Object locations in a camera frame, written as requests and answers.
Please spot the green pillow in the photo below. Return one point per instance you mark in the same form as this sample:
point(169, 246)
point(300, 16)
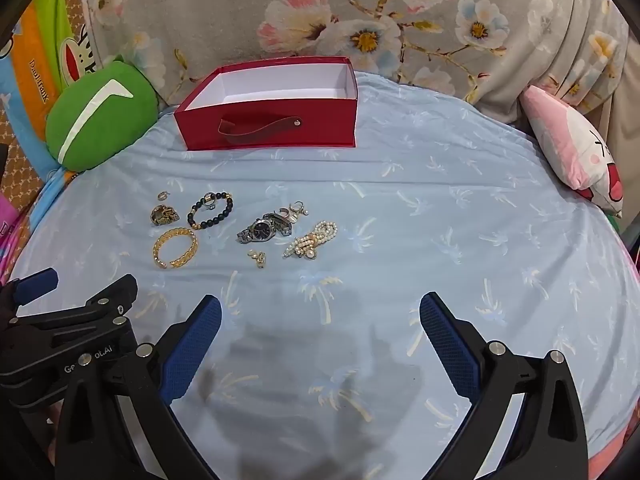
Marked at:
point(100, 125)

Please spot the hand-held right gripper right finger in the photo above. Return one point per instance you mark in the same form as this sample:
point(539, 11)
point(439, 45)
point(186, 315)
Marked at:
point(447, 345)

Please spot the pink printed cloth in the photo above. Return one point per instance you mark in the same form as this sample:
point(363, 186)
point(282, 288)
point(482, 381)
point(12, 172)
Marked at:
point(12, 240)

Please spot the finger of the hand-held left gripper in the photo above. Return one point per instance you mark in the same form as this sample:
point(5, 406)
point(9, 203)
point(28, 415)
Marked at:
point(35, 284)
point(107, 305)

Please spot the pink plush pillow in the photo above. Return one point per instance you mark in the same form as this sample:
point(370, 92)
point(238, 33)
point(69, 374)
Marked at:
point(565, 145)

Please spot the grey floral blanket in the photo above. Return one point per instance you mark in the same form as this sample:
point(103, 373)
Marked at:
point(225, 10)

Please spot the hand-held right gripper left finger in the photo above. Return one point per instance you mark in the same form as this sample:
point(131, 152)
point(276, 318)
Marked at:
point(192, 345)

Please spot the red cardboard box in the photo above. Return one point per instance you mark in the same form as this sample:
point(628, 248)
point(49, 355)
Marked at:
point(320, 125)

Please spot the small gold earrings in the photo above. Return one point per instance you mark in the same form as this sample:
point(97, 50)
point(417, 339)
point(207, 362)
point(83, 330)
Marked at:
point(258, 258)

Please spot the silver wristwatch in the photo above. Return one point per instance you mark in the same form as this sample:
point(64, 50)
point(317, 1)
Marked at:
point(261, 230)

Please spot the brown patterned cloth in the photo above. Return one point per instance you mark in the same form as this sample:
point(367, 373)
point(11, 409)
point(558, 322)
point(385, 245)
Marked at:
point(20, 180)

